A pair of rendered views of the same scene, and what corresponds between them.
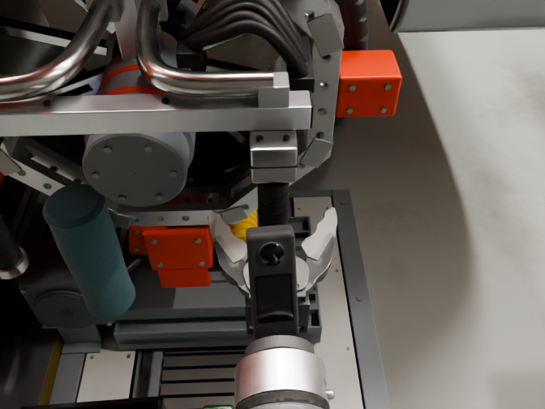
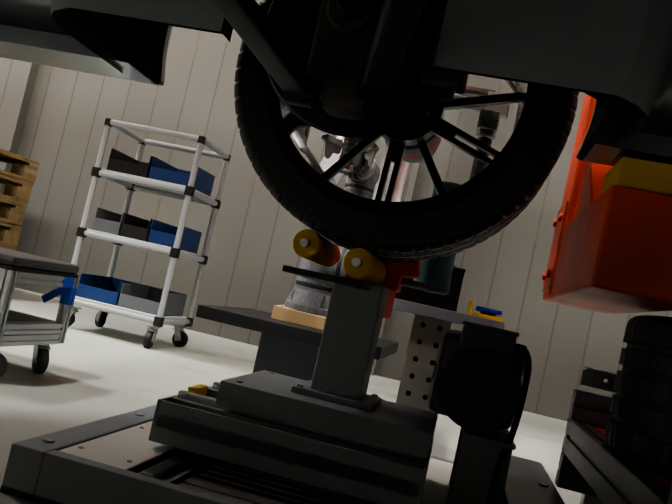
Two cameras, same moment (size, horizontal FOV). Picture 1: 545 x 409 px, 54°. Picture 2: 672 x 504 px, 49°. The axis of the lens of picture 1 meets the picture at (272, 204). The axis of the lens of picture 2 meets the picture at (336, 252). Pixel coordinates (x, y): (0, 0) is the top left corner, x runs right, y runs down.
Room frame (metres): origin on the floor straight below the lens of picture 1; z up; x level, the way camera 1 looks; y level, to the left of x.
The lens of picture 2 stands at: (2.28, 0.45, 0.42)
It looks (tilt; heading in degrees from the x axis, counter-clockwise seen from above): 3 degrees up; 193
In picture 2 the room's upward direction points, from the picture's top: 13 degrees clockwise
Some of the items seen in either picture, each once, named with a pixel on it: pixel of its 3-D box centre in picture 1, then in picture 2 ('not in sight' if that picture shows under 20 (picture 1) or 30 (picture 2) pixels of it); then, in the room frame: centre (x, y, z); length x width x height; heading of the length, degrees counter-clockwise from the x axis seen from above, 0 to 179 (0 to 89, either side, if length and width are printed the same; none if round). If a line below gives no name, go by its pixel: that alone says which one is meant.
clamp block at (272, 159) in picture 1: (272, 139); not in sight; (0.46, 0.00, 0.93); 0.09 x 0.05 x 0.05; 2
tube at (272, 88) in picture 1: (203, 15); not in sight; (0.54, 0.07, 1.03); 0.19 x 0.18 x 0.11; 2
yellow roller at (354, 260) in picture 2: not in sight; (366, 267); (0.83, 0.18, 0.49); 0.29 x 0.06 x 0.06; 2
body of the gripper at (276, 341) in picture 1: (276, 315); (354, 160); (0.31, -0.01, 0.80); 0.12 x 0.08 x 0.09; 2
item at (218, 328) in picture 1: (221, 277); (304, 438); (0.83, 0.14, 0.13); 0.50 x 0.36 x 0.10; 92
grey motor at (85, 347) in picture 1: (93, 252); (471, 414); (0.81, 0.45, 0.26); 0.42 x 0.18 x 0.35; 2
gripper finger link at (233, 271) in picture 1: (242, 264); not in sight; (0.36, 0.03, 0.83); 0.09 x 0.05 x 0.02; 38
